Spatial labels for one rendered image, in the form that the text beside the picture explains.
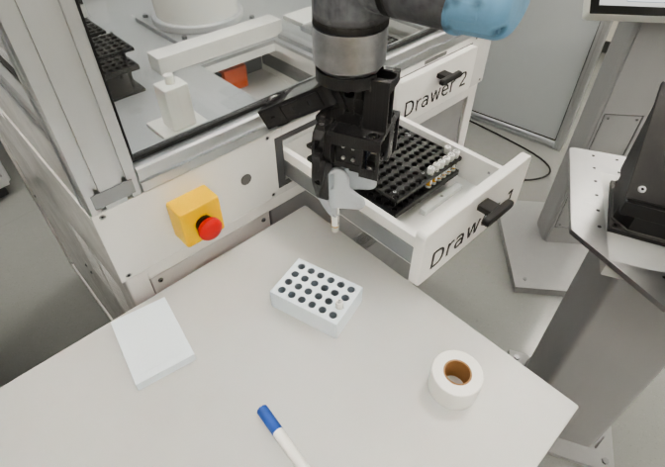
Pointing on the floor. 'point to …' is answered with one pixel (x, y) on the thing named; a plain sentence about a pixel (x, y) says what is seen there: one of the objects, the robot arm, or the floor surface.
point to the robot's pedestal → (601, 346)
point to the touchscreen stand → (608, 137)
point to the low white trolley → (283, 378)
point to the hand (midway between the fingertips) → (332, 203)
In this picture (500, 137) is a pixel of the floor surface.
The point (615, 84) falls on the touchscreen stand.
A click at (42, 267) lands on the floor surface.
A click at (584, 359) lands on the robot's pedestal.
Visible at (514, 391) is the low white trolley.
